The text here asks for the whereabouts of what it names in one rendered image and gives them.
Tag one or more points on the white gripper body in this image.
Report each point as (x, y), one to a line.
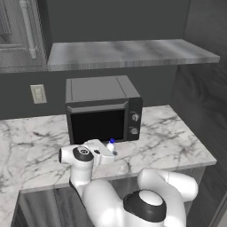
(107, 158)

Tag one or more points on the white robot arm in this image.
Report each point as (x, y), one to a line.
(100, 201)

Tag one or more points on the black microwave door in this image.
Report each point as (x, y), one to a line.
(97, 125)

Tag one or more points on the grey microwave knob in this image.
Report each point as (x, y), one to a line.
(134, 130)
(135, 116)

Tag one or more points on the black microwave oven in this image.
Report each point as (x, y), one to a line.
(97, 88)

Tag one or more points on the grey base cupboards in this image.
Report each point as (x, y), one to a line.
(38, 207)

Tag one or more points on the beige wall socket plate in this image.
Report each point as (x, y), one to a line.
(38, 94)

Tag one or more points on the grey marble wall shelf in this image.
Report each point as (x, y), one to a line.
(124, 53)

